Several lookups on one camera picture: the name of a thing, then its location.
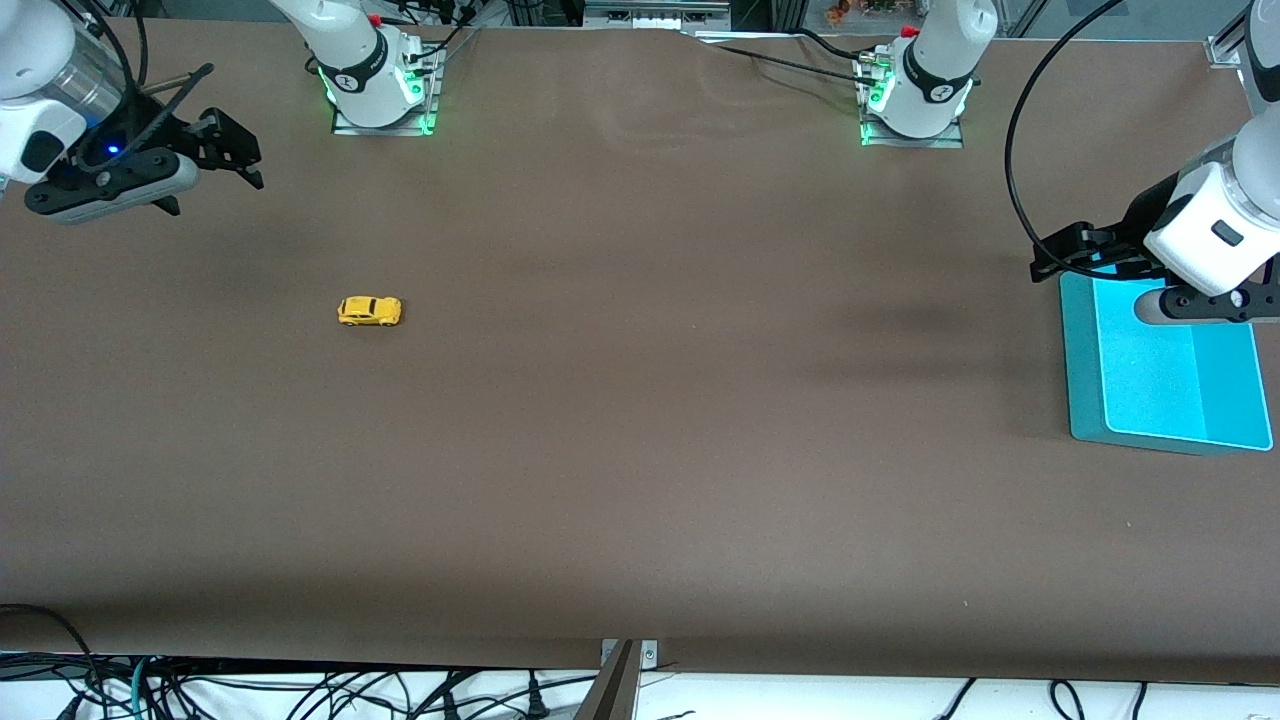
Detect yellow beetle toy car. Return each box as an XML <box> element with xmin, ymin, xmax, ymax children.
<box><xmin>338</xmin><ymin>296</ymin><xmax>403</xmax><ymax>328</ymax></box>

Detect turquoise plastic bin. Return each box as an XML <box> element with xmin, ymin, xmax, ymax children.
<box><xmin>1059</xmin><ymin>255</ymin><xmax>1274</xmax><ymax>457</ymax></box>

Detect dark wooden beam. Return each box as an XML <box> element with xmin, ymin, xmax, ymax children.
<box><xmin>575</xmin><ymin>640</ymin><xmax>641</xmax><ymax>720</ymax></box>

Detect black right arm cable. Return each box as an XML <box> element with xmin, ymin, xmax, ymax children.
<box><xmin>60</xmin><ymin>0</ymin><xmax>217</xmax><ymax>173</ymax></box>

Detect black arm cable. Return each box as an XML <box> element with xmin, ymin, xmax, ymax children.
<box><xmin>60</xmin><ymin>0</ymin><xmax>217</xmax><ymax>173</ymax></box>
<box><xmin>1005</xmin><ymin>0</ymin><xmax>1131</xmax><ymax>273</ymax></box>

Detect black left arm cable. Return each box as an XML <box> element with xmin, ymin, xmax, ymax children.
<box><xmin>1005</xmin><ymin>0</ymin><xmax>1131</xmax><ymax>273</ymax></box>

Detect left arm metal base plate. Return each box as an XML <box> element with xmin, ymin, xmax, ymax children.
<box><xmin>860</xmin><ymin>60</ymin><xmax>966</xmax><ymax>149</ymax></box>

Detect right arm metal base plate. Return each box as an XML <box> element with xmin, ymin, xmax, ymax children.
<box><xmin>332</xmin><ymin>45</ymin><xmax>441</xmax><ymax>137</ymax></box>

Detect black cables at right base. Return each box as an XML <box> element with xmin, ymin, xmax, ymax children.
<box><xmin>385</xmin><ymin>0</ymin><xmax>481</xmax><ymax>79</ymax></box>

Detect short black table cable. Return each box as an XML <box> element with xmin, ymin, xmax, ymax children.
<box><xmin>795</xmin><ymin>28</ymin><xmax>881</xmax><ymax>69</ymax></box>

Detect long black table cable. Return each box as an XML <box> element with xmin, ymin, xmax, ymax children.
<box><xmin>712</xmin><ymin>43</ymin><xmax>889</xmax><ymax>91</ymax></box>

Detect black floor cable loop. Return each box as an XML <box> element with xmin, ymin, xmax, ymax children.
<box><xmin>0</xmin><ymin>603</ymin><xmax>101</xmax><ymax>706</ymax></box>

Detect grey metal frame equipment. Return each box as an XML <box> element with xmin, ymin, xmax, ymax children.
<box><xmin>583</xmin><ymin>0</ymin><xmax>733</xmax><ymax>31</ymax></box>

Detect black floor cable tangle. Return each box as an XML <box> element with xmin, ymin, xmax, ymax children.
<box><xmin>150</xmin><ymin>665</ymin><xmax>601</xmax><ymax>720</ymax></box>

